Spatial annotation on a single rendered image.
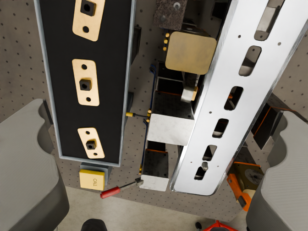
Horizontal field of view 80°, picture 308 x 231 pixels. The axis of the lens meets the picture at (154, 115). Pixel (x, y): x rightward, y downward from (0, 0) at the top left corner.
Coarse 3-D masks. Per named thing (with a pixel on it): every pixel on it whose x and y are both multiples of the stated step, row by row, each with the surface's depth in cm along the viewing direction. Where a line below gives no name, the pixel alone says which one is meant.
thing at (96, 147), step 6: (78, 132) 38; (84, 132) 38; (90, 132) 38; (96, 132) 38; (84, 138) 39; (90, 138) 39; (96, 138) 39; (84, 144) 40; (90, 144) 38; (96, 144) 39; (90, 150) 40; (96, 150) 40; (102, 150) 40; (90, 156) 41; (96, 156) 41; (102, 156) 41
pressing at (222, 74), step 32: (256, 0) 38; (288, 0) 38; (224, 32) 41; (288, 32) 41; (224, 64) 45; (256, 64) 45; (224, 96) 50; (256, 96) 49; (192, 160) 63; (224, 160) 62; (192, 192) 72
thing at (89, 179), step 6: (84, 174) 45; (90, 174) 45; (96, 174) 45; (102, 174) 46; (84, 180) 47; (90, 180) 46; (96, 180) 46; (102, 180) 46; (84, 186) 48; (90, 186) 48; (96, 186) 48; (102, 186) 47
